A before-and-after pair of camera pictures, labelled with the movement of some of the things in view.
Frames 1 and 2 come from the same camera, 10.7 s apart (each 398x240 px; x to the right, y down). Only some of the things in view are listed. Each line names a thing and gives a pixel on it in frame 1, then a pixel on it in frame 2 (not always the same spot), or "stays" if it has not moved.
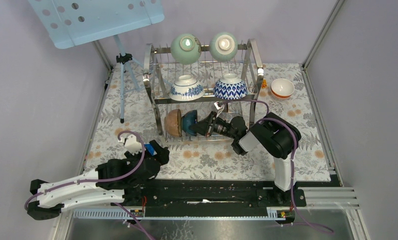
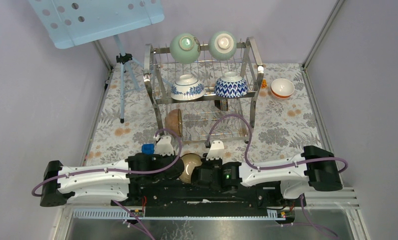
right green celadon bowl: [223, 46] stays
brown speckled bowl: [172, 121] stays
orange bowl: [282, 88] stays
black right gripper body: [218, 126] to [210, 164]
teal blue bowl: [188, 118] to [190, 161]
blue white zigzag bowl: [230, 87] stays
